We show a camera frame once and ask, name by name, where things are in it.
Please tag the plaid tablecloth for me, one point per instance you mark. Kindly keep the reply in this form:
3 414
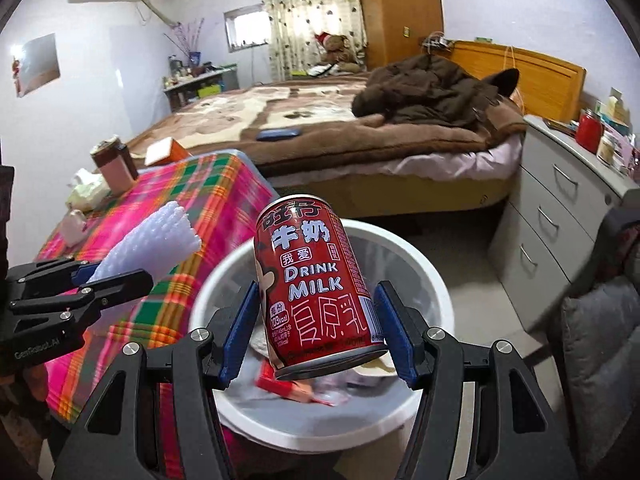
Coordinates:
215 190

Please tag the bed with pink sheet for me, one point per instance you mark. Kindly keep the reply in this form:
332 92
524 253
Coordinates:
425 180

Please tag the grey chair cushion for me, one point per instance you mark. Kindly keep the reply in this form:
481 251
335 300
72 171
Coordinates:
600 350

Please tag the red milk can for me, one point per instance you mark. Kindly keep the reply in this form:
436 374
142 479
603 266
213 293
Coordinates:
310 280

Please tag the brown patterned bed blanket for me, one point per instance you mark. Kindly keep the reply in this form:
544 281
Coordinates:
325 125

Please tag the red jar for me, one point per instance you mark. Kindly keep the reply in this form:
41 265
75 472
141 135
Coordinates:
589 132

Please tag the wooden headboard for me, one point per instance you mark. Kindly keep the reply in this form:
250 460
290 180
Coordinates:
545 75

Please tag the small window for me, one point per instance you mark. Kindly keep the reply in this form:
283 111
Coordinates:
247 30

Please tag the white trash bin with liner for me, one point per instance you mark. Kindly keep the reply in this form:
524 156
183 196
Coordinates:
425 270

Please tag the white drawer cabinet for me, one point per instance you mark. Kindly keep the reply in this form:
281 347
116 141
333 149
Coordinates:
545 210

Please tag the wooden wardrobe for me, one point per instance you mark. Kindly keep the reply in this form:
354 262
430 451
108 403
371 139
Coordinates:
400 10

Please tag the brown teddy bear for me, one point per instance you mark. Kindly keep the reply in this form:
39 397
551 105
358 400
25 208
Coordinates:
340 50

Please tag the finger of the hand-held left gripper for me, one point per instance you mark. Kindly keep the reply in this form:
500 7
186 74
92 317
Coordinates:
85 272
120 285

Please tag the white foam fruit net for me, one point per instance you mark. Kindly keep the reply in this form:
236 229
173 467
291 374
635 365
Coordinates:
160 240

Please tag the soft tissue pack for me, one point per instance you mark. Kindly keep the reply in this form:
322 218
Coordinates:
87 192

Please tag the blue glasses case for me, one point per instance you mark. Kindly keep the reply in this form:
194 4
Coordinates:
277 134

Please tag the heart print curtain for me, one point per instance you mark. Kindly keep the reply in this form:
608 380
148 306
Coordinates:
310 10

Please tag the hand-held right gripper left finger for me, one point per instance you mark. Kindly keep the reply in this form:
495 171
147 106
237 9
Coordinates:
240 335

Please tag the orange box white top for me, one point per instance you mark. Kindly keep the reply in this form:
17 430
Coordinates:
170 152

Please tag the brown jacket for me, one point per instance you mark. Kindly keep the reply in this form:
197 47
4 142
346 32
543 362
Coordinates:
430 90

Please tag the cluttered white desk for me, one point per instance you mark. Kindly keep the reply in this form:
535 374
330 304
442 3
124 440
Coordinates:
200 87

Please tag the vase with dry branches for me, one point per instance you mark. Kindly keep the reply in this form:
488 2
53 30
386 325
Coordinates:
190 42

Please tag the pink thermos cup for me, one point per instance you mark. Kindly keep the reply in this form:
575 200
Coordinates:
112 170

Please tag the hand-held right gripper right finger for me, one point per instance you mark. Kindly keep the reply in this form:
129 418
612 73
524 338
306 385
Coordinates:
397 335

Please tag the wall mirror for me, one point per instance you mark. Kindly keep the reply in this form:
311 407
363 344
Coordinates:
37 65

